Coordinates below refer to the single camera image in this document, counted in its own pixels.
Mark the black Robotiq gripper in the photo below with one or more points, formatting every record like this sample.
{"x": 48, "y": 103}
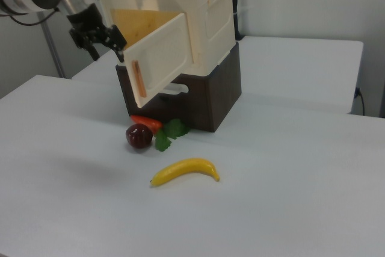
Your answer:
{"x": 85, "y": 17}

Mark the orange toy carrot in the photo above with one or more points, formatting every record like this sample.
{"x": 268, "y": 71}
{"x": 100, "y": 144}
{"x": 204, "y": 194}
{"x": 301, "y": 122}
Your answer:
{"x": 147, "y": 121}

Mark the grey metal post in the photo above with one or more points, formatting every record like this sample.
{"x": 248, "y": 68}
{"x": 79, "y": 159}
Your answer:
{"x": 55, "y": 55}

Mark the red toy apple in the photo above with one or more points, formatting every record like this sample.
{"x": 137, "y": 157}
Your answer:
{"x": 138, "y": 136}

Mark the yellow toy banana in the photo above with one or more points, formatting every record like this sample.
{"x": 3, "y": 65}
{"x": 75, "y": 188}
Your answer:
{"x": 186, "y": 166}

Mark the dark brown drawer unit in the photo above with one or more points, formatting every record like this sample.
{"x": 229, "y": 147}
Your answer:
{"x": 222, "y": 94}

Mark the cream cabinet door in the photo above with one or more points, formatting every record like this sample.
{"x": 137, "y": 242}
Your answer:
{"x": 162, "y": 55}

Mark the black vertical pole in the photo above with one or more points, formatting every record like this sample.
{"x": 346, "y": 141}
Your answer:
{"x": 236, "y": 4}

